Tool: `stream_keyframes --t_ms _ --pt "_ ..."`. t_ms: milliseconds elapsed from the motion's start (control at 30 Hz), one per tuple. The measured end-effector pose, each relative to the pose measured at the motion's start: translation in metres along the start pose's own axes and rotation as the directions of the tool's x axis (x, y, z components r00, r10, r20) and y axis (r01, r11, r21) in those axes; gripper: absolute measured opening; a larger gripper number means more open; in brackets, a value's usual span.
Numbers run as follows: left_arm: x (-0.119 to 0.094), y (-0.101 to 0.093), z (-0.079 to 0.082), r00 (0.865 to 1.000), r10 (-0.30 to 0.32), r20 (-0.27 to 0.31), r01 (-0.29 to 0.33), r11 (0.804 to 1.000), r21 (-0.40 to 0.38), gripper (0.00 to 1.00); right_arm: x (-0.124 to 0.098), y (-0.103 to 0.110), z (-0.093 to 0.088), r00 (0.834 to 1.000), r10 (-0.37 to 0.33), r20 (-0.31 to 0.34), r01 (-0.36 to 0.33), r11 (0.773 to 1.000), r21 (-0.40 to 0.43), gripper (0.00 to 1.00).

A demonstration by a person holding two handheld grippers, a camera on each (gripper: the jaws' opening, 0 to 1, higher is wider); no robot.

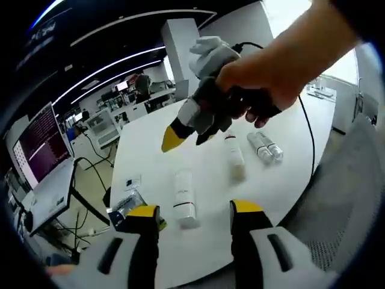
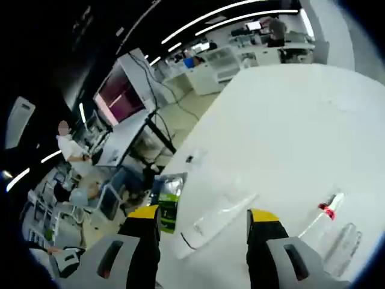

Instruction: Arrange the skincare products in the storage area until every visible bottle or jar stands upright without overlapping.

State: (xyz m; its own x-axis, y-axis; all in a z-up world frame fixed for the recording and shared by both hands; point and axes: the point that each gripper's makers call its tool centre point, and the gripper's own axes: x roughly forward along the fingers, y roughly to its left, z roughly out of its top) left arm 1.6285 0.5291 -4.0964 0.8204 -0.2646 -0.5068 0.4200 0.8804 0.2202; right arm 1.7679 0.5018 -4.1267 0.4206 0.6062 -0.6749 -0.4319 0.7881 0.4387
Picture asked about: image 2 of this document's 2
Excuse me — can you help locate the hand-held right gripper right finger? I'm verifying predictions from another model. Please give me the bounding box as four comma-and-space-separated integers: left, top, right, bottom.
245, 208, 353, 289

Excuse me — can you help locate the white skincare tube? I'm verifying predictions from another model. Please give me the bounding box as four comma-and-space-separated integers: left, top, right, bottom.
179, 192, 260, 260

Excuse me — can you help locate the white skincare bottle red ring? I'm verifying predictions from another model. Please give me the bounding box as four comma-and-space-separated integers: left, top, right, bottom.
297, 191, 346, 240

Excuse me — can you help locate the ceiling air conditioner unit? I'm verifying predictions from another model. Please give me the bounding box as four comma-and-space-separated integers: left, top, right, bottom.
4, 96, 36, 151

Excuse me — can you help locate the green black packet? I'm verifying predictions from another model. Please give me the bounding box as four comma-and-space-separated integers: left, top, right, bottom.
150, 172, 188, 234

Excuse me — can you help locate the monitor with purple screen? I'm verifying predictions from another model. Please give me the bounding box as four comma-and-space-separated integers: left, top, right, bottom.
93, 49, 157, 127

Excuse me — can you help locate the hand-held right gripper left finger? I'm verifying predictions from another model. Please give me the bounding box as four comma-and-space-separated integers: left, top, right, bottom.
60, 205, 161, 289

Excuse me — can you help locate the white skincare bottle red label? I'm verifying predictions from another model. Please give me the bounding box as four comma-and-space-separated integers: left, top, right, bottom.
322, 222, 363, 279

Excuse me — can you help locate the white desk black frame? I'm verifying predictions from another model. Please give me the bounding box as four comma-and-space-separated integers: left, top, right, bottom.
96, 110, 177, 169

